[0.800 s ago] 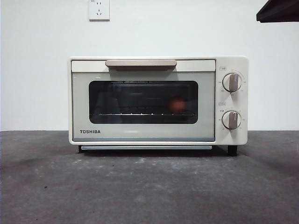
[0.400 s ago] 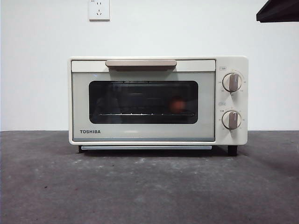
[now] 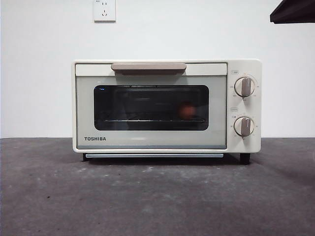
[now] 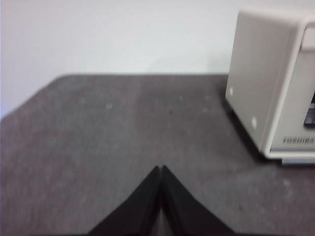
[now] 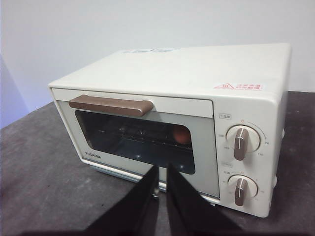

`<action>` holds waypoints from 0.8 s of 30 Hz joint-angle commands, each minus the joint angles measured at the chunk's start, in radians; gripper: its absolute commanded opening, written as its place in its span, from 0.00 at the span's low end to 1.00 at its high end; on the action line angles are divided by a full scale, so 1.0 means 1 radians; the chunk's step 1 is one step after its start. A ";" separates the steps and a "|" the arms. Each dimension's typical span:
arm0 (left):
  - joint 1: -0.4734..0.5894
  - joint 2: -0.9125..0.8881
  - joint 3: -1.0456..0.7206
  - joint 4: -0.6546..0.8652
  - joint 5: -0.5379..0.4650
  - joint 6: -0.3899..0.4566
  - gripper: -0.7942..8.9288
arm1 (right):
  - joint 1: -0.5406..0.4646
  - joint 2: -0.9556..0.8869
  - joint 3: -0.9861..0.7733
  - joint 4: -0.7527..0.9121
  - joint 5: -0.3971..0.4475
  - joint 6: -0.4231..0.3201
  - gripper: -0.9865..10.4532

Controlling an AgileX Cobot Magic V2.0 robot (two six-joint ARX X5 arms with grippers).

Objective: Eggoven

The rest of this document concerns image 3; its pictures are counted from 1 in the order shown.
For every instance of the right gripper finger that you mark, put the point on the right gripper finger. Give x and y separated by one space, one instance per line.
295 9

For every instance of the cream temperature knob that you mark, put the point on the cream temperature knob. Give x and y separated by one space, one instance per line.
244 86

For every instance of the cream timer knob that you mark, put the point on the cream timer knob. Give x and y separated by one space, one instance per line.
244 126

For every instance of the cream toaster oven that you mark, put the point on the cream toaster oven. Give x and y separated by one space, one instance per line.
256 142

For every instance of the black oven foot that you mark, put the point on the black oven foot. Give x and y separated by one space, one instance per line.
84 157
245 158

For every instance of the grey crumb tray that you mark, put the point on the grey crumb tray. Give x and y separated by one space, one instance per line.
152 155

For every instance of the white wall socket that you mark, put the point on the white wall socket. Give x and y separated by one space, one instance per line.
104 11

